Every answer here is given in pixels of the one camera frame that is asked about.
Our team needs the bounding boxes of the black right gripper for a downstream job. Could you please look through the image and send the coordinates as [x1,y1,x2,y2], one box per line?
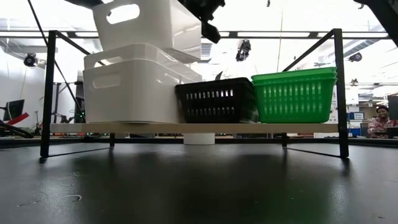
[177,0,226,45]

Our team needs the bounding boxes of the black slotted plastic basket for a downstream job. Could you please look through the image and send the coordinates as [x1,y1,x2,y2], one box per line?
[175,77,259,124]

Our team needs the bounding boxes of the overhead light bar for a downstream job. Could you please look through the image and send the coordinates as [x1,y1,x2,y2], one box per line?
[0,30,398,40]

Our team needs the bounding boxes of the black table mat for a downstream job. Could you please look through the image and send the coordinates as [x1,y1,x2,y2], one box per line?
[0,143,398,224]

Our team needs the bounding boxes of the blue storage crate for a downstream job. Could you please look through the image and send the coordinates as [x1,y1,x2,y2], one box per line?
[348,126,369,138]

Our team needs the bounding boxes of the person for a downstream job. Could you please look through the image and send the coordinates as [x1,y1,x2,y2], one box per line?
[367,105,398,139]

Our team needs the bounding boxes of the black computer monitor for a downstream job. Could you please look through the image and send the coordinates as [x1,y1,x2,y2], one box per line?
[387,95,398,121]
[2,98,25,122]

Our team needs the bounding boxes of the red object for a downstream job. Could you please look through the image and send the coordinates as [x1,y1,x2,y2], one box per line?
[6,112,30,126]

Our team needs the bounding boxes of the black ceiling-mounted camera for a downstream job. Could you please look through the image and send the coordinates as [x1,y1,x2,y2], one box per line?
[23,52,39,68]
[348,51,363,63]
[235,39,252,63]

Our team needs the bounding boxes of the wooden shelf black frame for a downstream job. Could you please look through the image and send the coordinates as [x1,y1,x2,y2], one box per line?
[39,28,350,159]

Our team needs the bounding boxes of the black rig frame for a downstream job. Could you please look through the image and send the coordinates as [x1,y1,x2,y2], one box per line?
[0,136,398,146]

